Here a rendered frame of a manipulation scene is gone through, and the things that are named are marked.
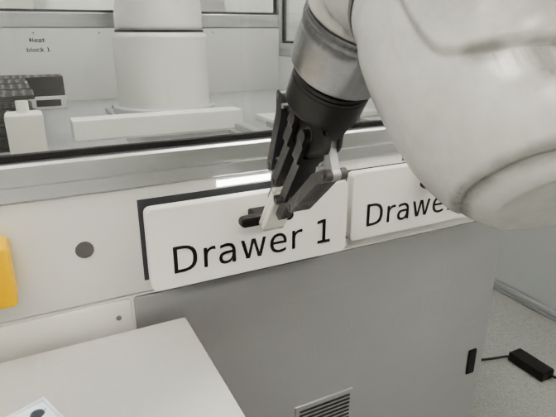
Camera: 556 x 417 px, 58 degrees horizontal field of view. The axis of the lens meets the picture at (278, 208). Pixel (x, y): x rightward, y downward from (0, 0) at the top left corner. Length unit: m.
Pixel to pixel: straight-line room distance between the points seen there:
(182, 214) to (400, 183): 0.36
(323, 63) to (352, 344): 0.61
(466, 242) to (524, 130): 0.79
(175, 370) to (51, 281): 0.19
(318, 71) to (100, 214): 0.35
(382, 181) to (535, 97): 0.58
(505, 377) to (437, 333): 0.95
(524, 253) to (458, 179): 2.18
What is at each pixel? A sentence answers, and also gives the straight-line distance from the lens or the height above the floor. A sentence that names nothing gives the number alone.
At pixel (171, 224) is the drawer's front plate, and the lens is 0.63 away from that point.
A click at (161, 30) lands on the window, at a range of 0.65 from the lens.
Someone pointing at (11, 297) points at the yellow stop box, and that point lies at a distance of 0.63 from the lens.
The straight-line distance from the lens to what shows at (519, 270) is 2.45.
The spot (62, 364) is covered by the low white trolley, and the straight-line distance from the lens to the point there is 0.67.
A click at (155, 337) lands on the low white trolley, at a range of 0.68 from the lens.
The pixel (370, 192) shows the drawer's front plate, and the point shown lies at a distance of 0.79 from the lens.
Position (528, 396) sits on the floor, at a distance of 1.93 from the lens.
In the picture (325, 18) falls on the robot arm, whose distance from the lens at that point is 0.40.
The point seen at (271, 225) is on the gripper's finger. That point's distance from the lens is 0.62.
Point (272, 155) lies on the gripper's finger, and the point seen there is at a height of 1.00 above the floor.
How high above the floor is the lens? 1.13
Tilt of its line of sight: 20 degrees down
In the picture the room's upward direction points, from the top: straight up
